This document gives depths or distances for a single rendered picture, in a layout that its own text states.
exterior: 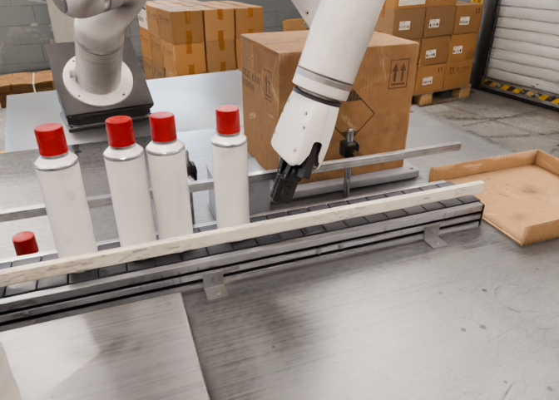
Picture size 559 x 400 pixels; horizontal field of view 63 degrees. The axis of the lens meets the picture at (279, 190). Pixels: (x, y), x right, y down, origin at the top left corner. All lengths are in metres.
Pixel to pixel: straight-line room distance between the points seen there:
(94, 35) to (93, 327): 0.82
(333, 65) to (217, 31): 3.45
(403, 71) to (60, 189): 0.67
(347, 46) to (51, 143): 0.39
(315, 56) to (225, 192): 0.23
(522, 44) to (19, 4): 5.21
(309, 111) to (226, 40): 3.49
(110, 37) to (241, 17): 2.95
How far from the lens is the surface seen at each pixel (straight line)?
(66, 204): 0.65
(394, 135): 1.02
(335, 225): 0.76
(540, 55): 5.07
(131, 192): 0.64
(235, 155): 0.65
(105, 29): 1.26
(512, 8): 5.25
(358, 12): 0.65
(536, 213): 1.01
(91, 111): 1.42
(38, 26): 6.08
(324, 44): 0.65
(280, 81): 0.86
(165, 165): 0.63
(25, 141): 1.41
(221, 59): 4.12
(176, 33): 3.96
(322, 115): 0.65
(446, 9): 4.54
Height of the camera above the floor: 1.27
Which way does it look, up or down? 27 degrees down
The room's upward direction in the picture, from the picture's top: straight up
